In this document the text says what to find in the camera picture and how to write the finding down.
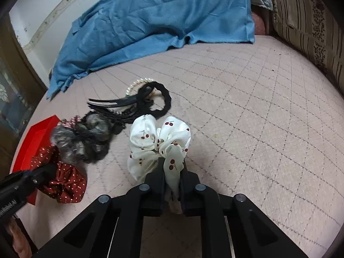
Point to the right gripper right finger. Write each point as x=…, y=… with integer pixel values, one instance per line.
x=195, y=197

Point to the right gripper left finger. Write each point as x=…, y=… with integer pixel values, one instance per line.
x=147, y=199

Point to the white cherry print scrunchie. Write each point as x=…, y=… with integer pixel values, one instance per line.
x=148, y=143

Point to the dark red polka-dot scrunchie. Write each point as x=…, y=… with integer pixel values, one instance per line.
x=67, y=184

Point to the red tray box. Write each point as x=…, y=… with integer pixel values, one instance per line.
x=37, y=136

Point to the grey sheer scrunchie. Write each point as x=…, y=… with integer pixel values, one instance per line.
x=88, y=142

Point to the pink striped scrunchie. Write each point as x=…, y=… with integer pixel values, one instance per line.
x=70, y=123

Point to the person's left hand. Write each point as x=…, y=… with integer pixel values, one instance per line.
x=20, y=243

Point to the wooden glass door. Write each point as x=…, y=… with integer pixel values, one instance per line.
x=21, y=91

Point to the blue shirt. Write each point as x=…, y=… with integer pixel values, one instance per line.
x=117, y=31

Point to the striped floral pillow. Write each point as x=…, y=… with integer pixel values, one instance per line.
x=309, y=26

